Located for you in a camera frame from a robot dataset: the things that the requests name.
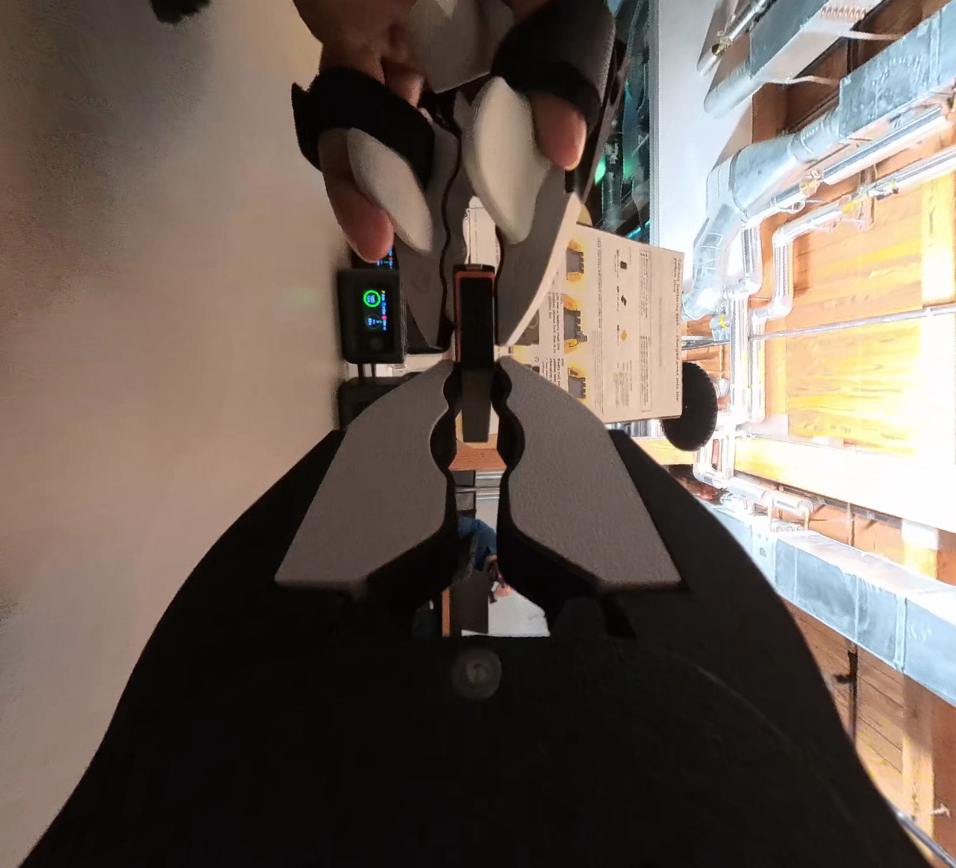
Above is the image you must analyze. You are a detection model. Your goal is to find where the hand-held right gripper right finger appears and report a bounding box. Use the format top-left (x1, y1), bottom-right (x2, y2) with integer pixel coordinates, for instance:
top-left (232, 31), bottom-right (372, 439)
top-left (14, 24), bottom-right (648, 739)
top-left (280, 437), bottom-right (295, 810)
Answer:
top-left (493, 357), bottom-right (685, 598)

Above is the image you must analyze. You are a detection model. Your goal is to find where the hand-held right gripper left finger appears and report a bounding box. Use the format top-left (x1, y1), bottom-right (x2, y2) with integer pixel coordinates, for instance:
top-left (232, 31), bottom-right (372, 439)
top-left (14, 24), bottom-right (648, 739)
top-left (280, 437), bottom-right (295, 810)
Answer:
top-left (275, 358), bottom-right (460, 598)

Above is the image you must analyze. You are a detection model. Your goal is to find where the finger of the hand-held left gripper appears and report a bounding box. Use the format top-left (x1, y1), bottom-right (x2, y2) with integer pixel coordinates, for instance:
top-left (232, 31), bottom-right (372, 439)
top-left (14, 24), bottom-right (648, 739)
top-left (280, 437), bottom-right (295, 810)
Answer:
top-left (493, 165), bottom-right (585, 349)
top-left (394, 125), bottom-right (460, 355)

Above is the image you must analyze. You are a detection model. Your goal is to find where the orange-tabbed black battery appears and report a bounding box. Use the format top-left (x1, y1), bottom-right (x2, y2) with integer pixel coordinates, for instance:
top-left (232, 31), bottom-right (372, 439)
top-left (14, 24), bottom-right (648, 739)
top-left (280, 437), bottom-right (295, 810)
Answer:
top-left (453, 263), bottom-right (497, 442)

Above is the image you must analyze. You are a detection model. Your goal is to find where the printed instruction sheet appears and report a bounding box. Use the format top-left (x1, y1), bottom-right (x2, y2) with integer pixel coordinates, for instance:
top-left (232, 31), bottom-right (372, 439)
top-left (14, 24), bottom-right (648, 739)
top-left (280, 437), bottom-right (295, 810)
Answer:
top-left (467, 207), bottom-right (684, 430)

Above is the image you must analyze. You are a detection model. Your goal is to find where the black round knob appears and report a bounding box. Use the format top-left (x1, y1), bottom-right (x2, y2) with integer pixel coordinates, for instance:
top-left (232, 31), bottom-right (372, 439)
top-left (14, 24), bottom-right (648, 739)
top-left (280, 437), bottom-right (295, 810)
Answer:
top-left (661, 362), bottom-right (720, 452)

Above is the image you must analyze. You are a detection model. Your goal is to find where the silver round air duct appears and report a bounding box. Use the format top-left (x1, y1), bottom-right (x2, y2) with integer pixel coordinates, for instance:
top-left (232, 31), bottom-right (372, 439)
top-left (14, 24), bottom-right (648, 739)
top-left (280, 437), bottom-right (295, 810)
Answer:
top-left (683, 88), bottom-right (956, 323)

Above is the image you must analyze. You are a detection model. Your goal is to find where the grey rectangular air duct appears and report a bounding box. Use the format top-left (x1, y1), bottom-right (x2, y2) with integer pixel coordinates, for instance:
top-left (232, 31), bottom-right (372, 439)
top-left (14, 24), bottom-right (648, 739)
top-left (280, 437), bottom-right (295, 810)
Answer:
top-left (750, 0), bottom-right (956, 137)
top-left (773, 532), bottom-right (956, 706)

